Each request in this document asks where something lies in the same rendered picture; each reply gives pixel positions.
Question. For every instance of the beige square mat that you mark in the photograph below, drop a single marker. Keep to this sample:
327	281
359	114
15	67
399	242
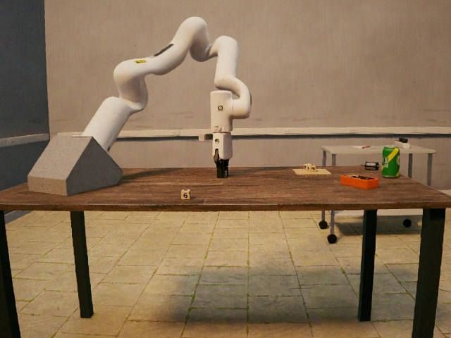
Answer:
306	172

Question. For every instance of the green and yellow drink can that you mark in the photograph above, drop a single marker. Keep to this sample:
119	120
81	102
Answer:
391	162

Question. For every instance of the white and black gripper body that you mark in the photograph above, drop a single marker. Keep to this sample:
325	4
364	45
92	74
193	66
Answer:
224	145

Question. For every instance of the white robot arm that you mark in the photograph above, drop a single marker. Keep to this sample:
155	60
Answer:
129	75

